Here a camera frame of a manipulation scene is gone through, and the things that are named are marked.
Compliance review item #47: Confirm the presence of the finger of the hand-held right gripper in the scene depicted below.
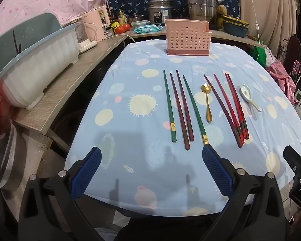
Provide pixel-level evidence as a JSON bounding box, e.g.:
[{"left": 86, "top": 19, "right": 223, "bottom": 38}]
[{"left": 283, "top": 145, "right": 301, "bottom": 181}]

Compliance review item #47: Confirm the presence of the blue bowl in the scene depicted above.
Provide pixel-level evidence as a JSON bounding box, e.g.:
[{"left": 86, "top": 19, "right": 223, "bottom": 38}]
[{"left": 223, "top": 24, "right": 249, "bottom": 37}]

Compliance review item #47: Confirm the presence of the steel steamer pot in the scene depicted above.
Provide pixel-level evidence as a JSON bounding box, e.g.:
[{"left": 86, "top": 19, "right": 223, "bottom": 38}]
[{"left": 186, "top": 0, "right": 218, "bottom": 26}]

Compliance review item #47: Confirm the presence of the red chopsticks group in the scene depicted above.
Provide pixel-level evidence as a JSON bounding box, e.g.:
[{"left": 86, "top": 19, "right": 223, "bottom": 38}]
[{"left": 203, "top": 75, "right": 244, "bottom": 148}]

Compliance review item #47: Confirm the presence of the pink perforated utensil basket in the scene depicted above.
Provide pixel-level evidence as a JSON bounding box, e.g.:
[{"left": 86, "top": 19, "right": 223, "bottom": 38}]
[{"left": 165, "top": 19, "right": 212, "bottom": 56}]

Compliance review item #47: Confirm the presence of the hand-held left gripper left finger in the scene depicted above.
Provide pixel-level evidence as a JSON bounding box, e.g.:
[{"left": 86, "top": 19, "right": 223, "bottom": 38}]
[{"left": 17, "top": 147, "right": 123, "bottom": 241}]

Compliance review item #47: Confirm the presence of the green chopstick gold band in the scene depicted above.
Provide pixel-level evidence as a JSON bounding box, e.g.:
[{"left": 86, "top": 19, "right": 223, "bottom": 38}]
[
  {"left": 182, "top": 75, "right": 210, "bottom": 146},
  {"left": 163, "top": 70, "right": 177, "bottom": 143}
]

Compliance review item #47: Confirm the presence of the clear food container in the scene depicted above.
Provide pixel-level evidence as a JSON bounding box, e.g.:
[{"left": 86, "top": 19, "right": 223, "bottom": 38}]
[{"left": 131, "top": 20, "right": 151, "bottom": 29}]

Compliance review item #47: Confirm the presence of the dark maroon chopstick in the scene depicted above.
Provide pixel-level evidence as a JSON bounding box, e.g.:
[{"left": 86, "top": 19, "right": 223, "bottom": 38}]
[
  {"left": 176, "top": 70, "right": 195, "bottom": 142},
  {"left": 170, "top": 73, "right": 190, "bottom": 150}
]

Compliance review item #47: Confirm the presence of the small steel pot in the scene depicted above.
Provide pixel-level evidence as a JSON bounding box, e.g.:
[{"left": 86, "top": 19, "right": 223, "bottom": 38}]
[{"left": 128, "top": 14, "right": 144, "bottom": 26}]

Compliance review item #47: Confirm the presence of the steel rice cooker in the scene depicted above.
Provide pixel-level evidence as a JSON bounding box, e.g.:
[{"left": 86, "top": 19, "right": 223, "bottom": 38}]
[{"left": 147, "top": 0, "right": 173, "bottom": 27}]

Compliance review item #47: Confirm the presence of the white cable with switch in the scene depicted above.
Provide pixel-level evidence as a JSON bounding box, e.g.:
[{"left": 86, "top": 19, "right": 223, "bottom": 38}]
[{"left": 244, "top": 0, "right": 263, "bottom": 63}]

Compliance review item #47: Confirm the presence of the dark wooden chair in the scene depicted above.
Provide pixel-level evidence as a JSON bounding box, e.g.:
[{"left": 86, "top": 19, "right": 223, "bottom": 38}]
[{"left": 282, "top": 36, "right": 301, "bottom": 83}]

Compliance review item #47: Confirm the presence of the blue wet wipes pack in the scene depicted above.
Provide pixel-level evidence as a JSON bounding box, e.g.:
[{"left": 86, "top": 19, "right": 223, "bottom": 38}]
[{"left": 133, "top": 24, "right": 163, "bottom": 34}]

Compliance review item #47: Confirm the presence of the white dish rack blue lid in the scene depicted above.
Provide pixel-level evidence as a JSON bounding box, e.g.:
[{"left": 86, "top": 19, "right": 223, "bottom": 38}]
[{"left": 0, "top": 12, "right": 80, "bottom": 109}]

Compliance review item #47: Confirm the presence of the pink pineapple print cloth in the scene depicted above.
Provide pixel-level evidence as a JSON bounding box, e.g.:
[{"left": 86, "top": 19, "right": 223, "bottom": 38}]
[{"left": 266, "top": 59, "right": 301, "bottom": 106}]

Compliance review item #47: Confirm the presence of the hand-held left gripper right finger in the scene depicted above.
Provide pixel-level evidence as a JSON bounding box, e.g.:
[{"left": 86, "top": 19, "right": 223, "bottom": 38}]
[{"left": 198, "top": 145, "right": 291, "bottom": 241}]

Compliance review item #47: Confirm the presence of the gold flower spoon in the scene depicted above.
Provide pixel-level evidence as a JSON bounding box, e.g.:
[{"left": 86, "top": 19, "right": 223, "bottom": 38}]
[{"left": 200, "top": 84, "right": 213, "bottom": 123}]

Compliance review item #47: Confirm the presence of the wooden counter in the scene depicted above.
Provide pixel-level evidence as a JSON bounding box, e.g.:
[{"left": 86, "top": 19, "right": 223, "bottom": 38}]
[{"left": 12, "top": 26, "right": 265, "bottom": 135}]

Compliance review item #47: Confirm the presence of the green bag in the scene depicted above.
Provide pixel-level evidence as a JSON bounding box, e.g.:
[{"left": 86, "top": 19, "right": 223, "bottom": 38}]
[{"left": 251, "top": 44, "right": 276, "bottom": 67}]

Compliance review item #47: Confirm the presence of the light blue printed tablecloth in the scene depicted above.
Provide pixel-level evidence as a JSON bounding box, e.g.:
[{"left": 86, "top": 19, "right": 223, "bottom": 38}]
[{"left": 64, "top": 40, "right": 301, "bottom": 218}]

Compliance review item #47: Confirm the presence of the white kitchen appliance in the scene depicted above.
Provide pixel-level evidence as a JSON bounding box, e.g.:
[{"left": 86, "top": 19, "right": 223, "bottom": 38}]
[{"left": 63, "top": 17, "right": 98, "bottom": 54}]

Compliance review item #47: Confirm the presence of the beige curtain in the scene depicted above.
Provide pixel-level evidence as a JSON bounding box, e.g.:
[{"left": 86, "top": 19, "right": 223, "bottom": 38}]
[{"left": 236, "top": 0, "right": 299, "bottom": 56}]

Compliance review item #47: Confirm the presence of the clear plastic container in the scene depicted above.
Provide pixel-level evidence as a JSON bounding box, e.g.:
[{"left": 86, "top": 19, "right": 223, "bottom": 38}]
[{"left": 0, "top": 124, "right": 19, "bottom": 190}]

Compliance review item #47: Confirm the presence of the white ceramic soup spoon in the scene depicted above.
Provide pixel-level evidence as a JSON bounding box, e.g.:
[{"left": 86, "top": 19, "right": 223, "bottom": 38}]
[{"left": 240, "top": 85, "right": 262, "bottom": 112}]

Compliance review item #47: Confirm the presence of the red chopstick black band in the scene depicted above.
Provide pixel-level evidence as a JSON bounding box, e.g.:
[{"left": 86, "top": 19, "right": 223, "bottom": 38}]
[
  {"left": 225, "top": 73, "right": 247, "bottom": 139},
  {"left": 213, "top": 74, "right": 245, "bottom": 145},
  {"left": 227, "top": 74, "right": 250, "bottom": 140}
]

